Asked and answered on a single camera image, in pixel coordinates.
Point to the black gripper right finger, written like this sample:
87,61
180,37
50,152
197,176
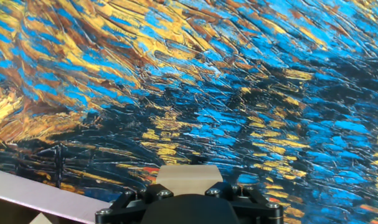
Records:
257,208

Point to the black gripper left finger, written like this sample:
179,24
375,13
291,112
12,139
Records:
126,207

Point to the large wooden block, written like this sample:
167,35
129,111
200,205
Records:
188,179

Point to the starry night print cloth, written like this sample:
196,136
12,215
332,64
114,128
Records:
207,77

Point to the pink gift box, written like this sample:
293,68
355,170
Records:
36,193

